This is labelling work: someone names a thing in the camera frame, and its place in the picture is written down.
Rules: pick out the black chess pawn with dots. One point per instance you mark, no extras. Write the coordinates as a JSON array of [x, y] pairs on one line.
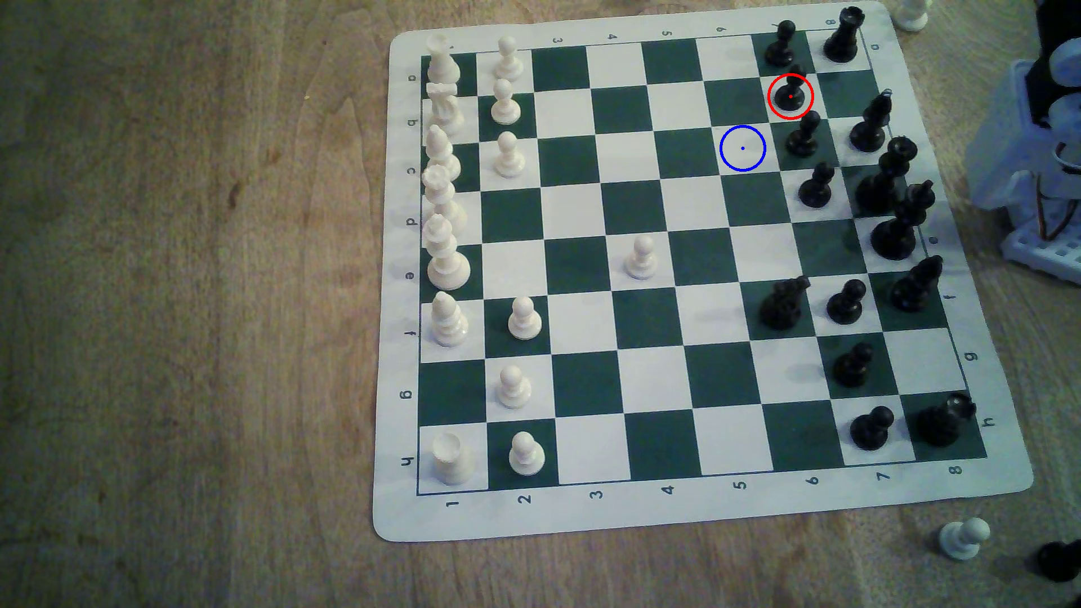
[[871, 431], [802, 139], [816, 191], [852, 369], [780, 49], [791, 94], [845, 306]]

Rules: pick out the black chess rook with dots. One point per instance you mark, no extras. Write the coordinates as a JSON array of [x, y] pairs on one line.
[[942, 422], [843, 40]]

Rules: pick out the black chess bishop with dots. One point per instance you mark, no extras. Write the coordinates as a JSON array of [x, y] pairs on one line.
[[912, 291], [870, 131]]

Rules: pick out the white chess pawn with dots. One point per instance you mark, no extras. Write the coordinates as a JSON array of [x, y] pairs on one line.
[[642, 260], [963, 540], [505, 106], [509, 159], [524, 322], [526, 457], [513, 390], [508, 61]]

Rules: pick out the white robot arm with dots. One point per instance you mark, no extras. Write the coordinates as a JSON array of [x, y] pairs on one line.
[[1009, 152]]

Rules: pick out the white chess queen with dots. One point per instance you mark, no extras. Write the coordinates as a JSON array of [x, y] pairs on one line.
[[442, 201]]

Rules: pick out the white chess bishop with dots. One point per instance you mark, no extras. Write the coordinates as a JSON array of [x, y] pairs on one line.
[[441, 156], [449, 322]]

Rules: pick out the black chess piece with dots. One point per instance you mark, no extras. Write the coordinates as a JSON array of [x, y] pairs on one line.
[[1060, 561]]

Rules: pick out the white chess piece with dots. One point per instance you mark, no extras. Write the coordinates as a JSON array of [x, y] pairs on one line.
[[912, 13]]

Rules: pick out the black chess king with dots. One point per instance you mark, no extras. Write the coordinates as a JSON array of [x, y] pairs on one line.
[[895, 235]]

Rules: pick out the white chess king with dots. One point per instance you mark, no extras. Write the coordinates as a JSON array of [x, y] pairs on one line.
[[447, 262]]

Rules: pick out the green white chess board mat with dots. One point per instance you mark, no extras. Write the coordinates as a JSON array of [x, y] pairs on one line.
[[591, 338]]

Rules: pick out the white chess knight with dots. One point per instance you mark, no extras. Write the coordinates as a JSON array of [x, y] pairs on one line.
[[444, 108]]

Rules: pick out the black chess queen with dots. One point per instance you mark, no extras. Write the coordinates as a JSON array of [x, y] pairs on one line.
[[880, 190]]

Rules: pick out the black chess knight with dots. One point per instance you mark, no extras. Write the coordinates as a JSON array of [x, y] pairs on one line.
[[782, 308]]

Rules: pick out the white gridded base plate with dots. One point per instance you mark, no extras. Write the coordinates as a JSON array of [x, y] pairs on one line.
[[1043, 253]]

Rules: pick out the white chess rook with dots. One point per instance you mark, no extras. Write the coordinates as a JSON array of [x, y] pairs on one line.
[[439, 61], [453, 460]]

